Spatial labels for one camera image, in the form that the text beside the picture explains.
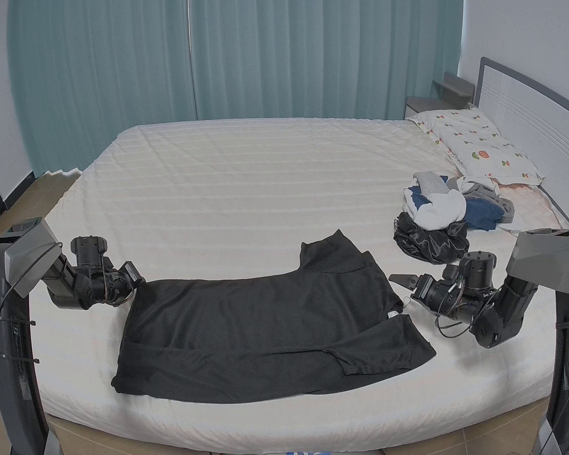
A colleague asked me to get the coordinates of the black cable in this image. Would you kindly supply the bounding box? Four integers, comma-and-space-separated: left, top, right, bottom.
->
435, 313, 475, 338

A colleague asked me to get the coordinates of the pile of clothes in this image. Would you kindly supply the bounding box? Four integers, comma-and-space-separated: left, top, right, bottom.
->
393, 171, 523, 265

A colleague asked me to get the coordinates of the white printed pillow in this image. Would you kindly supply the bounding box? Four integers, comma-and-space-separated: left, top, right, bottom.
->
405, 108, 546, 185

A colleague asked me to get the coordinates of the blue-green curtain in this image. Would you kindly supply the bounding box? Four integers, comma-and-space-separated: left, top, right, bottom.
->
190, 0, 463, 120
7, 0, 200, 177

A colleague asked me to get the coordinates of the grey bedside table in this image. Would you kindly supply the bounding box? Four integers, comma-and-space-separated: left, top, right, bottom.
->
404, 71, 476, 121

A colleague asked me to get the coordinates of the black T-shirt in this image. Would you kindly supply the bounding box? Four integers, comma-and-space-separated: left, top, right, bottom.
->
111, 229, 438, 404

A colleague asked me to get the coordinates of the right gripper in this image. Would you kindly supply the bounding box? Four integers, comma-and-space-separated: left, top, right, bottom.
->
388, 273, 457, 312

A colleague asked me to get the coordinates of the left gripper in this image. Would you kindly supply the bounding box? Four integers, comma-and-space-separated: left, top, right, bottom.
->
116, 261, 147, 298

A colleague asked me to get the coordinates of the bed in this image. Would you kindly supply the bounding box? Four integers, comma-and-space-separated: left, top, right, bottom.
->
31, 56, 569, 451

